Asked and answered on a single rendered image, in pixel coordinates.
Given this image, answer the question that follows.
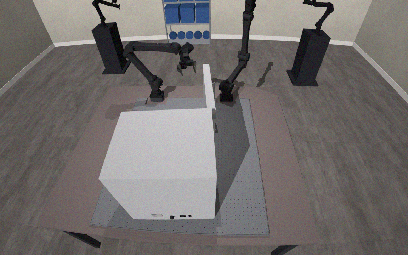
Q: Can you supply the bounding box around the white table-top freezer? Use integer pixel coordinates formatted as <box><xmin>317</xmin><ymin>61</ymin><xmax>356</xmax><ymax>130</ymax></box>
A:
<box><xmin>99</xmin><ymin>64</ymin><xmax>217</xmax><ymax>219</ymax></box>

